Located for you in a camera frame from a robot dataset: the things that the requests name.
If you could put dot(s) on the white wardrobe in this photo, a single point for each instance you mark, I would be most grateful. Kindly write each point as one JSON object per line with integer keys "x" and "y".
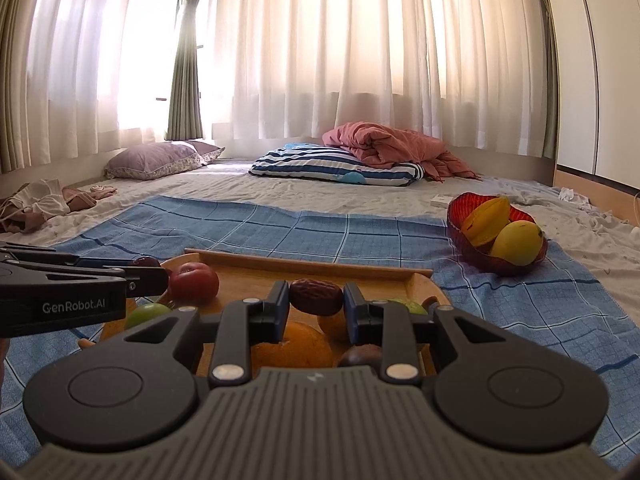
{"x": 597, "y": 44}

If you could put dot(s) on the large green apple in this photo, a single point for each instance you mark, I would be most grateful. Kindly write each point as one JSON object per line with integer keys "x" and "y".
{"x": 144, "y": 313}

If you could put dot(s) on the white crumpled cloth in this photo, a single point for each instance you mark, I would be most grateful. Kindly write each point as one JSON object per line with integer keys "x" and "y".
{"x": 569, "y": 195}

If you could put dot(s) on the blue striped pillow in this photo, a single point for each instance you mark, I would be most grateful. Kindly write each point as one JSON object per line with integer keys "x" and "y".
{"x": 318, "y": 162}

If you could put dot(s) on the purple floral pillow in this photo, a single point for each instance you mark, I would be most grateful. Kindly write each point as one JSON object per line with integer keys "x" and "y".
{"x": 152, "y": 161}

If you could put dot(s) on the green drape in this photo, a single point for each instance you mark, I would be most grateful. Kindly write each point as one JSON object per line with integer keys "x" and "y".
{"x": 552, "y": 82}
{"x": 184, "y": 117}

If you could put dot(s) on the red tomato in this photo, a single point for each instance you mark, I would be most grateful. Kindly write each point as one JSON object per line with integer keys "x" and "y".
{"x": 193, "y": 283}

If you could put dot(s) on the green drape right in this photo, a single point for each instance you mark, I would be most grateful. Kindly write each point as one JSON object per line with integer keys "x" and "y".
{"x": 552, "y": 82}

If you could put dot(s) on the green drape left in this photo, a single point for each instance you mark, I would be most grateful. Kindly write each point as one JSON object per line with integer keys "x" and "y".
{"x": 184, "y": 117}

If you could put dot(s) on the red jujube date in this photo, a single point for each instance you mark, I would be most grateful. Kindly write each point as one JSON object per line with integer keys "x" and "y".
{"x": 316, "y": 297}
{"x": 145, "y": 261}

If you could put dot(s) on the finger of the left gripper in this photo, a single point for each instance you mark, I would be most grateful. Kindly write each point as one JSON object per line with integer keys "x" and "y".
{"x": 52, "y": 256}
{"x": 146, "y": 281}

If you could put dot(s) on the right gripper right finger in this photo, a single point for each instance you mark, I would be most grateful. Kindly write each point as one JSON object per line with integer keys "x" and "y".
{"x": 388, "y": 325}

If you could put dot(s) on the small green apple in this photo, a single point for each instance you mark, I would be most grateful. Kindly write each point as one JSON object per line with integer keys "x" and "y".
{"x": 412, "y": 306}

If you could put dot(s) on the orange fruit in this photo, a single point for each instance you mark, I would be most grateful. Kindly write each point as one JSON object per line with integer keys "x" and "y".
{"x": 301, "y": 347}
{"x": 334, "y": 326}

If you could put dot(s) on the pink clothing pile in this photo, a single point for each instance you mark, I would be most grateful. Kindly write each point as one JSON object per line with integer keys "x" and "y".
{"x": 34, "y": 203}

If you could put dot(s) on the grey bed sheet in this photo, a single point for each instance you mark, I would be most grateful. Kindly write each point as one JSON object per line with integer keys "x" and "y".
{"x": 607, "y": 247}

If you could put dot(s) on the yellow mango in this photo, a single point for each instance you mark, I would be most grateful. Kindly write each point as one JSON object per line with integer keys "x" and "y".
{"x": 518, "y": 243}

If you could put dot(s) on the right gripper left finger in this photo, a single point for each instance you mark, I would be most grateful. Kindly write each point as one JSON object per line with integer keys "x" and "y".
{"x": 243, "y": 324}

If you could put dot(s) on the yellow starfruit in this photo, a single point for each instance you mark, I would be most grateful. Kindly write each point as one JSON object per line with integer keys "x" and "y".
{"x": 486, "y": 221}

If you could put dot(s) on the wooden serving tray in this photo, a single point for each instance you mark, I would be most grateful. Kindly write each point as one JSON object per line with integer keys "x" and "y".
{"x": 252, "y": 277}

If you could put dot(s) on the pink crumpled blanket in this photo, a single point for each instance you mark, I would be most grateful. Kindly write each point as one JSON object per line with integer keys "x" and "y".
{"x": 383, "y": 147}

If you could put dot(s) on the white sheer curtain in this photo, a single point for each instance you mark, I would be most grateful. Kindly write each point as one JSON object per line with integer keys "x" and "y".
{"x": 85, "y": 77}

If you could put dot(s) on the white small box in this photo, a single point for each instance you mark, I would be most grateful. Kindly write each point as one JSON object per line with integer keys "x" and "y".
{"x": 441, "y": 201}

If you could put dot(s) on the dark purple plum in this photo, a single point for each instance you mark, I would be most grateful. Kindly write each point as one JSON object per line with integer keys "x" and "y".
{"x": 367, "y": 354}

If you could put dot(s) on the red glass fruit bowl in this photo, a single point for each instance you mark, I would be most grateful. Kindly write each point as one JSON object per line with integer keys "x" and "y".
{"x": 459, "y": 208}

